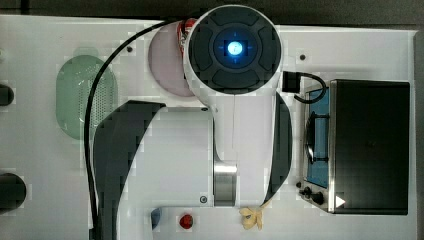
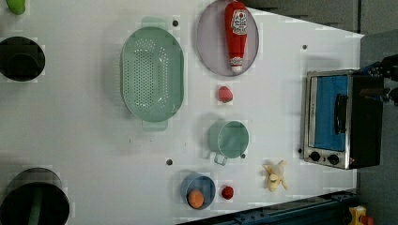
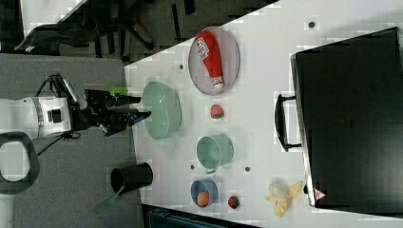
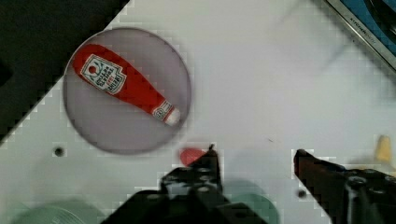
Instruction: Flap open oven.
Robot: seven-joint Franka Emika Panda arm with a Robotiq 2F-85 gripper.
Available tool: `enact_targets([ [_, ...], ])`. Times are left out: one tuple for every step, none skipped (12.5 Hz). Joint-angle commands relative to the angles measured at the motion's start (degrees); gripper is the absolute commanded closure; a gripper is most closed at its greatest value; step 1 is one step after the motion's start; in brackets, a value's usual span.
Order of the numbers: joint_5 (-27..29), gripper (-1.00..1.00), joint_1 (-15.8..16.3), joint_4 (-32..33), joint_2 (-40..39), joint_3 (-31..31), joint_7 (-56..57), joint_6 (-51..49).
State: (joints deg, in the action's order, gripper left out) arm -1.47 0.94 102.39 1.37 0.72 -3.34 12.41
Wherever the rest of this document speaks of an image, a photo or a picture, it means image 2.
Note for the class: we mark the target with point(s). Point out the blue metal frame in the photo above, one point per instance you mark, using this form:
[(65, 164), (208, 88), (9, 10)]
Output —
[(328, 209)]

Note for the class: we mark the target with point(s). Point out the peeled toy banana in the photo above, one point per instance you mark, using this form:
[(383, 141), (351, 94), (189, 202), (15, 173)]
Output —
[(276, 176)]

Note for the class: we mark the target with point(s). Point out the green plastic mug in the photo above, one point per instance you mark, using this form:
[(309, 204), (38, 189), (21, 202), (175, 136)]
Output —
[(227, 139)]

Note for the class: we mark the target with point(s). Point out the orange toy fruit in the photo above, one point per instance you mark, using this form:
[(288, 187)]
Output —
[(196, 198)]

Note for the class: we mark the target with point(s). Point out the small red toy strawberry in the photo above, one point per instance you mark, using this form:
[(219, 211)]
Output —
[(227, 193)]

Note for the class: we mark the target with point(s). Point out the green cylinder object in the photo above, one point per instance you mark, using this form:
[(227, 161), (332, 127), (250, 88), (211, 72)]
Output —
[(16, 7)]

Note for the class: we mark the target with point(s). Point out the grey round plate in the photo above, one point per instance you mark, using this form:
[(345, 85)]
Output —
[(211, 40)]

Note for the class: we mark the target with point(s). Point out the blue plastic cup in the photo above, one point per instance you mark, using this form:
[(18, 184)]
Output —
[(205, 184)]

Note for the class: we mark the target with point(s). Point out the black cylinder with green stripe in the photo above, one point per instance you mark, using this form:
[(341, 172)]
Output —
[(35, 197)]

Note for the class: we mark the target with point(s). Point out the pink toy strawberry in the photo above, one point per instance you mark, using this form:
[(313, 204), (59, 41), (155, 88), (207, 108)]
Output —
[(225, 94)]

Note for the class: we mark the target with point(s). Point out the red ketchup bottle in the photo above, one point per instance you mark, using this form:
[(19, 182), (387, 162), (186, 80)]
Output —
[(236, 29)]

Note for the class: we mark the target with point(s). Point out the green plastic colander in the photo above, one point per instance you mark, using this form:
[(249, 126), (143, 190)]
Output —
[(152, 74)]

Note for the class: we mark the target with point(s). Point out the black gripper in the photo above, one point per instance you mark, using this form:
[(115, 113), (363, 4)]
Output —
[(384, 70)]

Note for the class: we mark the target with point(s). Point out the black cylinder upper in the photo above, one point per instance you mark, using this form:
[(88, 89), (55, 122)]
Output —
[(21, 59)]

